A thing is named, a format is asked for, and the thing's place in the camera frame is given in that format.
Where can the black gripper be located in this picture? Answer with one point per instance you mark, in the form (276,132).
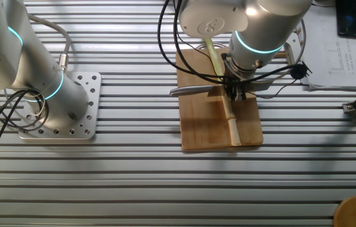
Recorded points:
(235,85)

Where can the steel cleaver knife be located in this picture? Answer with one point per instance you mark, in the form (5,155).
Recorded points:
(190,90)

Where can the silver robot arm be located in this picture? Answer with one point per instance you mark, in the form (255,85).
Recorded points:
(266,25)

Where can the short white scallion piece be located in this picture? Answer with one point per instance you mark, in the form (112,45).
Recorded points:
(228,108)

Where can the white scallion root end piece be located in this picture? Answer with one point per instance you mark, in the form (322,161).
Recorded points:
(235,134)

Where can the long scallion with green top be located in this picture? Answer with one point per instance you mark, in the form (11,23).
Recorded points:
(216,60)

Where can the wooden cutting board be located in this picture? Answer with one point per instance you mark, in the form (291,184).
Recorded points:
(203,126)

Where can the wooden knife rack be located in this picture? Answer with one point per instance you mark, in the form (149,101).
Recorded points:
(280,55)

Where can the white paper sheets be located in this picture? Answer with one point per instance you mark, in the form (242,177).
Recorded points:
(339,63)

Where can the black smartphone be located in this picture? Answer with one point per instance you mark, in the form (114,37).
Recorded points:
(348,19)

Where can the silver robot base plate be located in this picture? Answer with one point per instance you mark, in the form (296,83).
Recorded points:
(91,82)

